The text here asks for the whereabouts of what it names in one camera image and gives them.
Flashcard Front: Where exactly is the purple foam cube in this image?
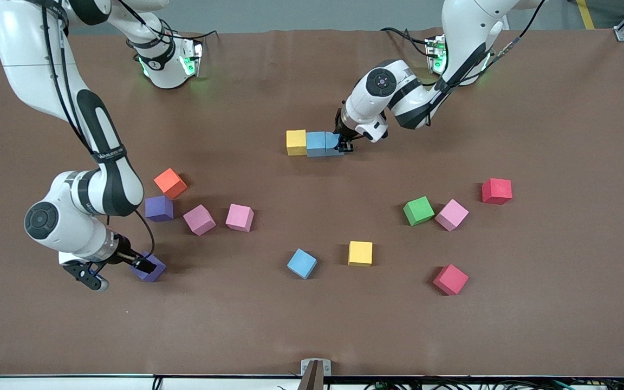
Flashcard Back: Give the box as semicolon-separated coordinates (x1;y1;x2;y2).
131;252;167;283
145;195;174;223

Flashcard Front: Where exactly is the blue foam cube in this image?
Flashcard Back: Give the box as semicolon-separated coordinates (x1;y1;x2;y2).
324;132;346;157
287;248;318;280
306;132;327;158

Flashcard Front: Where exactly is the yellow foam cube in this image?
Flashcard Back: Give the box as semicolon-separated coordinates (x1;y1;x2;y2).
348;240;373;267
286;129;308;157

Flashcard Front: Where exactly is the pink foam cube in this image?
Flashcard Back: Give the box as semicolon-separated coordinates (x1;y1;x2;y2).
434;198;470;232
183;204;217;236
225;203;255;233

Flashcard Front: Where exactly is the orange foam cube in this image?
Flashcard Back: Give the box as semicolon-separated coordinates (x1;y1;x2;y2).
153;167;189;199

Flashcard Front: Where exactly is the green foam cube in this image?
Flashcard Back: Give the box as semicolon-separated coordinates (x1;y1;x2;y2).
403;196;436;227

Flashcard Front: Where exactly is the silver connector box green light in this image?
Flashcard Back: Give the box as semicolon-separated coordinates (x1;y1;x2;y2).
425;35;447;74
179;41;204;77

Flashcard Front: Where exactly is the rose red foam cube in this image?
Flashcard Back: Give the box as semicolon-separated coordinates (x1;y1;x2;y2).
433;264;470;296

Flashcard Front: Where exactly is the brown table mat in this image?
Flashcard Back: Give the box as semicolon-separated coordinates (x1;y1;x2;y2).
0;27;624;378

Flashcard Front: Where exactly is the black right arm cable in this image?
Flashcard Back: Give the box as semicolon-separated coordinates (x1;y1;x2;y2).
41;0;157;261

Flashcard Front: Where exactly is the black base cable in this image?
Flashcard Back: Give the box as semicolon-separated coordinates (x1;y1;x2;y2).
381;27;433;57

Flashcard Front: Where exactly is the grey metal bracket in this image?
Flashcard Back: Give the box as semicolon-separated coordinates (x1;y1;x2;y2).
301;359;332;390

